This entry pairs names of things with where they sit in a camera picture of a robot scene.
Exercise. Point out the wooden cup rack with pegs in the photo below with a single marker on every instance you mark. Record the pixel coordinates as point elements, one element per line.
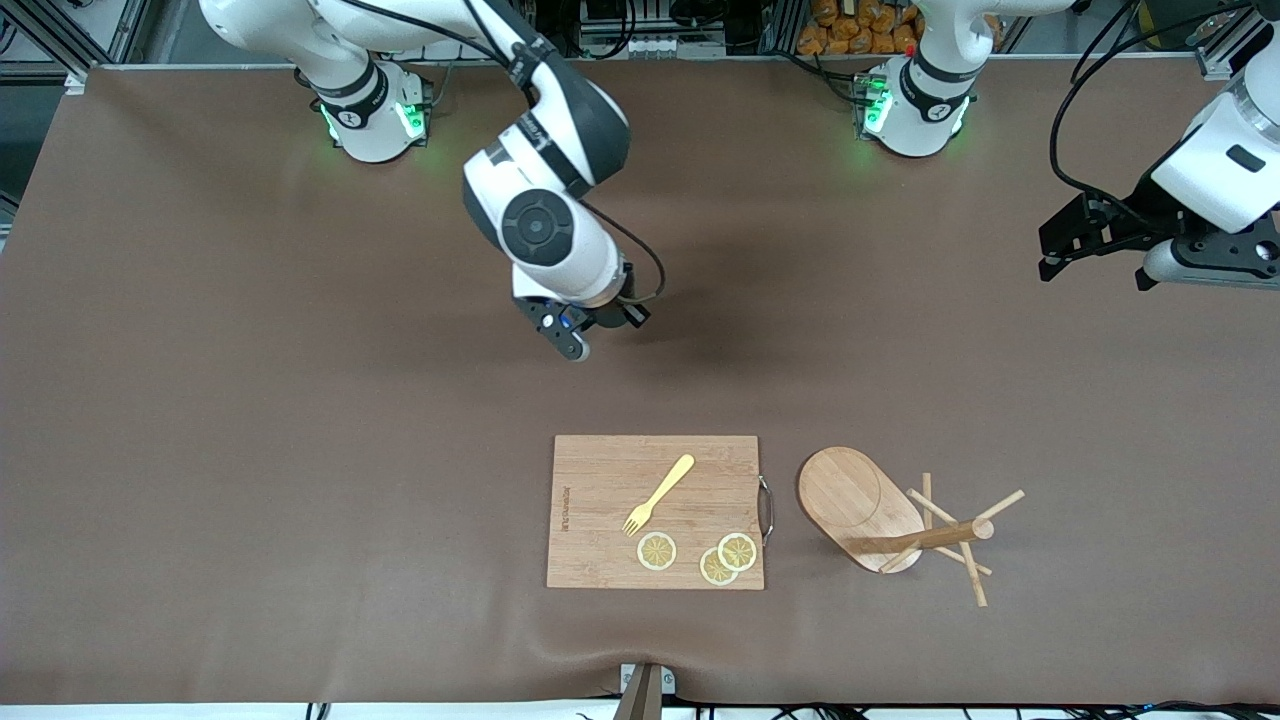
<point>850,495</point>

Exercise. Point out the lemon slice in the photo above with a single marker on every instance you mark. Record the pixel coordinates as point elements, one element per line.
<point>738,551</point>
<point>657,551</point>
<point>712,570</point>

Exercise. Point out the orange packaged goods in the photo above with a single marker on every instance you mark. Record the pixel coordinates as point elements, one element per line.
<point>860,25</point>

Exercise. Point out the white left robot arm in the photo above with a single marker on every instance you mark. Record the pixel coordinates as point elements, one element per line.
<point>915,120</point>

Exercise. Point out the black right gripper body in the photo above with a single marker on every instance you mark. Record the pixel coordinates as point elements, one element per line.
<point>612,316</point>

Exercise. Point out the bamboo cutting board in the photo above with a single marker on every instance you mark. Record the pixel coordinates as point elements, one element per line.
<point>600,500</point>

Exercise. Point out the white multi-socket strip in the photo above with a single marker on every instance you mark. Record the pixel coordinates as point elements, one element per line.
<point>650,46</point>

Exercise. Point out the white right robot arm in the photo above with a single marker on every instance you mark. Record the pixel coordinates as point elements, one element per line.
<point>540,230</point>

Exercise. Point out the aluminium frame profile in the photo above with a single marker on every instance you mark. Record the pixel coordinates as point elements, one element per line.
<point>1225,45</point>
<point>60,50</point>

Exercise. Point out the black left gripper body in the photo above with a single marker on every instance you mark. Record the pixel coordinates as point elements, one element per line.
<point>1138,208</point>

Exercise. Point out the metal bracket with post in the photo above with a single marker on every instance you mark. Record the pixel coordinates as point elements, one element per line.
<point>645,690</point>

